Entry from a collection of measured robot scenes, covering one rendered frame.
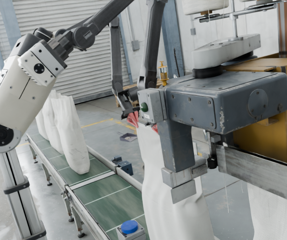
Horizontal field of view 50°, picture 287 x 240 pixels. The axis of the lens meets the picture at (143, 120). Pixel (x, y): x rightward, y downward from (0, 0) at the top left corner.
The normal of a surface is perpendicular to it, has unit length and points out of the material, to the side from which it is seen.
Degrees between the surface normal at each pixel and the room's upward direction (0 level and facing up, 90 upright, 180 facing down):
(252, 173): 90
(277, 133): 90
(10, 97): 115
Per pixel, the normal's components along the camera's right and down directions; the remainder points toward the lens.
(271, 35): -0.86, 0.27
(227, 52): 0.79, 0.03
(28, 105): 0.16, 0.62
